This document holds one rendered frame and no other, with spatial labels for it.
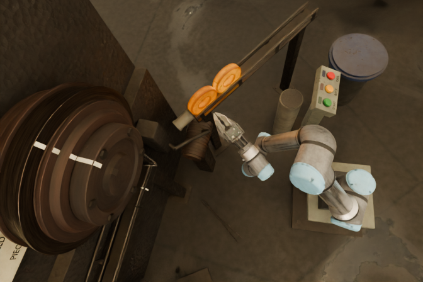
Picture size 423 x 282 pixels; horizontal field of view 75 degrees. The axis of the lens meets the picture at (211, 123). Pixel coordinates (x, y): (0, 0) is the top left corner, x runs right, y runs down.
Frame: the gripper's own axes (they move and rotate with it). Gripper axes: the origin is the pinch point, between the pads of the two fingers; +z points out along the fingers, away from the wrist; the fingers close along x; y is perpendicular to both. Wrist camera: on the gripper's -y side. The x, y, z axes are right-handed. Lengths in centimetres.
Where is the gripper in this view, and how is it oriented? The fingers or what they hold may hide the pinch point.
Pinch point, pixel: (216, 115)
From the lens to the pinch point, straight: 123.5
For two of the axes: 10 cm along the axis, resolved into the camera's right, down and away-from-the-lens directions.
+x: -7.6, 6.3, -1.5
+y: 0.8, -1.4, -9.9
